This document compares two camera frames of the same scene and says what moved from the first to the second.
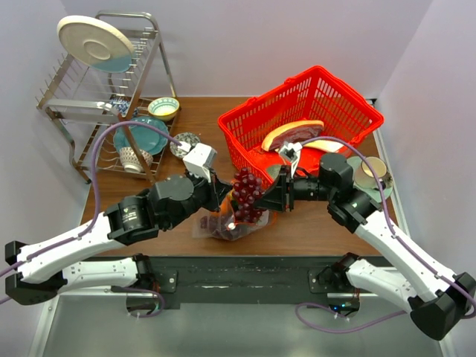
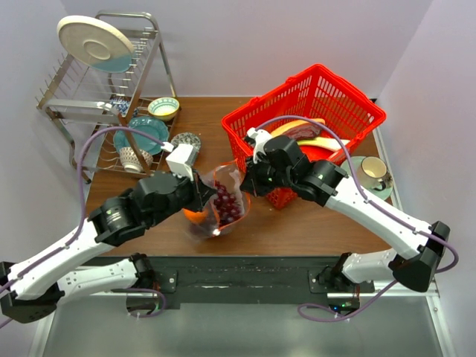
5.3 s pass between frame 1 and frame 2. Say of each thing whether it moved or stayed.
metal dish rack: stayed
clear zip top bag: moved
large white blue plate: stayed
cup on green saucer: stayed
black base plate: stayed
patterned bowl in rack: stayed
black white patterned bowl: stayed
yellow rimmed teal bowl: stayed
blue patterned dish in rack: stayed
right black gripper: moved
